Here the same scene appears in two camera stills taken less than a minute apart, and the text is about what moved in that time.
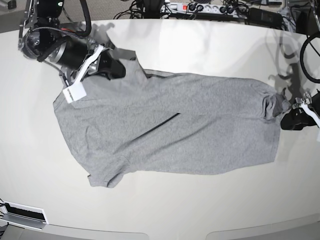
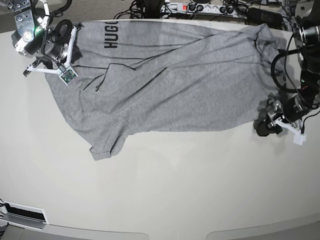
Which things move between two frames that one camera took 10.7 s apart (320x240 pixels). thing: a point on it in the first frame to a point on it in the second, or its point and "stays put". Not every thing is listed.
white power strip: (205, 8) stays put
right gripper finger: (296, 119) to (290, 110)
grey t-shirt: (147, 123) to (135, 76)
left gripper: (72, 53) to (55, 42)
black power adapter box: (260, 17) stays put
